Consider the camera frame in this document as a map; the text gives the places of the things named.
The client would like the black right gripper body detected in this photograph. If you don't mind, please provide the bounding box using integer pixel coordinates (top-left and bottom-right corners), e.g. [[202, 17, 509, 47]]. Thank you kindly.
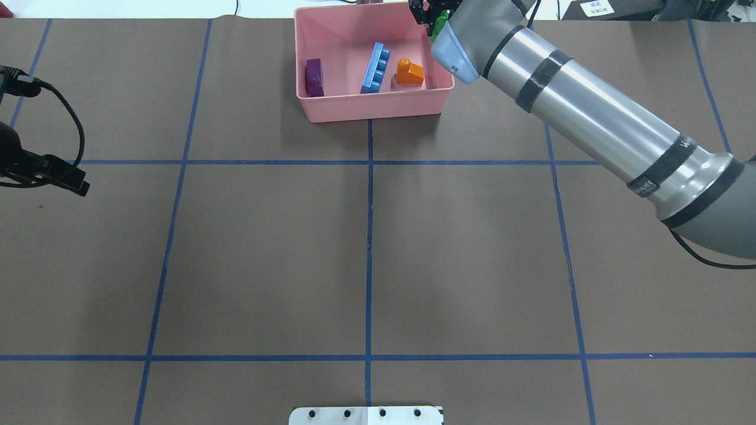
[[409, 0, 462, 27]]

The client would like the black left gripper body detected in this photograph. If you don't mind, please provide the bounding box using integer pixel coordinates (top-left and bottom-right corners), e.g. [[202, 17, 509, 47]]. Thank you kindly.
[[1, 66, 41, 177]]

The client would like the green toy block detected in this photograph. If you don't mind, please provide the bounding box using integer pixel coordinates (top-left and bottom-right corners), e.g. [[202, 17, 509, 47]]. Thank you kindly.
[[429, 10, 453, 44]]

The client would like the orange toy block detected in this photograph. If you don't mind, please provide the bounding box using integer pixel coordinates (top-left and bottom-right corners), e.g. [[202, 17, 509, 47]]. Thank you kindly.
[[395, 57, 425, 86]]

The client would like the long blue toy block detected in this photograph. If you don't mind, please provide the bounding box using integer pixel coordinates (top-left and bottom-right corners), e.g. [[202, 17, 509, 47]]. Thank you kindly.
[[360, 41, 391, 94]]

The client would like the purple toy block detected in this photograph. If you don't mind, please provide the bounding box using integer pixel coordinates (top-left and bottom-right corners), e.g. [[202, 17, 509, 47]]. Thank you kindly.
[[305, 57, 325, 97]]

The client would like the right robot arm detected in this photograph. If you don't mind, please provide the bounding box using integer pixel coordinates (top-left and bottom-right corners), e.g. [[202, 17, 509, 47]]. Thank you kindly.
[[408, 1, 755, 259]]

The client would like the pink plastic box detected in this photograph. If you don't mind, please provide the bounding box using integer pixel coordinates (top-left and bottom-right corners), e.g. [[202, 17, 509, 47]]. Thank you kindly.
[[294, 2, 455, 123]]

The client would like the white metal mounting base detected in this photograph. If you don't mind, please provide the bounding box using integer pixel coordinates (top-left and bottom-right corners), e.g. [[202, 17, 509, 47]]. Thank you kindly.
[[288, 406, 445, 424]]

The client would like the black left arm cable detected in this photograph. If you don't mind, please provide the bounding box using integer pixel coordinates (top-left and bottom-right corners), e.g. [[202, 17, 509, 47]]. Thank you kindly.
[[0, 80, 86, 189]]

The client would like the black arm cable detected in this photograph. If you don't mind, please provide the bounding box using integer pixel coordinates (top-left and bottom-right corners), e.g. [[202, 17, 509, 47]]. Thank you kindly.
[[667, 229, 756, 270], [0, 80, 86, 189]]

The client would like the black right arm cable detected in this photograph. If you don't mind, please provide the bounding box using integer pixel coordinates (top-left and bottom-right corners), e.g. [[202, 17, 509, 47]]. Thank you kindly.
[[667, 229, 756, 270]]

